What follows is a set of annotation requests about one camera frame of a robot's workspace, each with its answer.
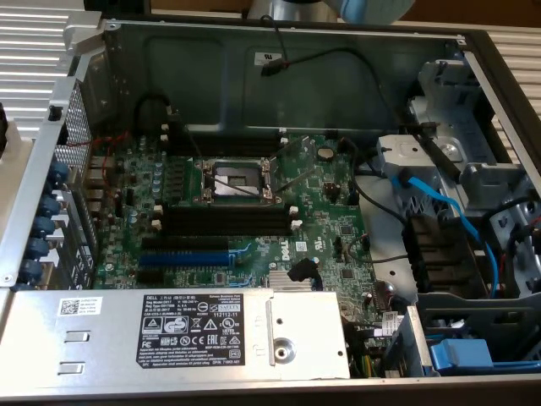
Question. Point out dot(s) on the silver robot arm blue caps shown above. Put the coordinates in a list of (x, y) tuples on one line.
[(372, 10)]

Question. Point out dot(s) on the RAM memory stick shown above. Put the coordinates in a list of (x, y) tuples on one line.
[(228, 212)]

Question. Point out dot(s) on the black RAM slot white clips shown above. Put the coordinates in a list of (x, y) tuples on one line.
[(228, 227), (228, 148), (228, 134)]

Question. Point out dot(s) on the CPU socket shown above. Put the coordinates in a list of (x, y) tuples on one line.
[(230, 179)]

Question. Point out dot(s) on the metal socket cover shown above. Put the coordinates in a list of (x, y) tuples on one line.
[(296, 156)]

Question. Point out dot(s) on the green motherboard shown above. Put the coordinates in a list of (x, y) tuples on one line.
[(321, 220)]

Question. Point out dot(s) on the round coin battery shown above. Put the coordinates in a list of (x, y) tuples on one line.
[(326, 152)]

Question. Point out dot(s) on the silver finned chipset heatsink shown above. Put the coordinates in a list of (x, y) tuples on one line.
[(291, 282)]

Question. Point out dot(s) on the long black expansion slot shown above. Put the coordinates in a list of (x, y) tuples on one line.
[(186, 243)]

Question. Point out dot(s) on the thin metal locking lever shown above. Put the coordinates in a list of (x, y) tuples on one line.
[(194, 144)]

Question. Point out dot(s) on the blue expansion slot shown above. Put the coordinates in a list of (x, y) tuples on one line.
[(186, 258)]

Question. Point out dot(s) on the open gray PC case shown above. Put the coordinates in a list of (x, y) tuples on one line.
[(296, 97)]

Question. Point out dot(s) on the short black expansion slot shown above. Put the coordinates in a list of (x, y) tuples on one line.
[(151, 276)]

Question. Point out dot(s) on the black power supply label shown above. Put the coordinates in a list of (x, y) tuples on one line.
[(190, 330)]

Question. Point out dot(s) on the black ribbed plastic shroud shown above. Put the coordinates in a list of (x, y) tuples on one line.
[(444, 254)]

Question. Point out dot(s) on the silver metal disk bay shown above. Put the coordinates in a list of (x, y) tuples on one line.
[(465, 177)]

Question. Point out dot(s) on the silver power supply unit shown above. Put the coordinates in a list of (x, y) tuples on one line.
[(105, 338)]

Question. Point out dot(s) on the blue rear port plug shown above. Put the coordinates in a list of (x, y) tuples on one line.
[(50, 204), (38, 247), (31, 270), (58, 172), (43, 226)]

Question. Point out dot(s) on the white QR code sticker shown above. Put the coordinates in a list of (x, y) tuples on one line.
[(80, 305)]

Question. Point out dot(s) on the dark gray drive cage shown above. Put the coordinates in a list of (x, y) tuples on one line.
[(477, 313)]

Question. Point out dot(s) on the blue plastic latch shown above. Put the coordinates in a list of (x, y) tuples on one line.
[(460, 355)]

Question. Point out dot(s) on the black box behind case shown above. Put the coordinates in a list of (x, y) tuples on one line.
[(116, 5)]

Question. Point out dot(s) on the silver metal bracket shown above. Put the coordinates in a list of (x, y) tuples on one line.
[(82, 34)]

